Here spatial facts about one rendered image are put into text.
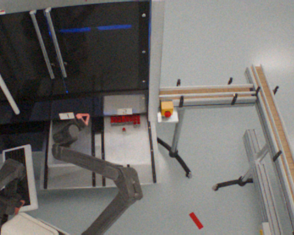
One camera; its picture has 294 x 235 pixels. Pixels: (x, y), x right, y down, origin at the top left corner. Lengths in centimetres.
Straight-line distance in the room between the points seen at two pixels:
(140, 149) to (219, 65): 196
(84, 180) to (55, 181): 17
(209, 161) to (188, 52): 136
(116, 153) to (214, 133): 139
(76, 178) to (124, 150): 33
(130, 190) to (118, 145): 83
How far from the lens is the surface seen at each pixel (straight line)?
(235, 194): 285
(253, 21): 435
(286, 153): 204
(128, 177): 112
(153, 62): 157
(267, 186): 234
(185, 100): 205
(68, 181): 186
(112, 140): 194
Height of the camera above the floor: 257
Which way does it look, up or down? 61 degrees down
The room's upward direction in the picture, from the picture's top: 6 degrees counter-clockwise
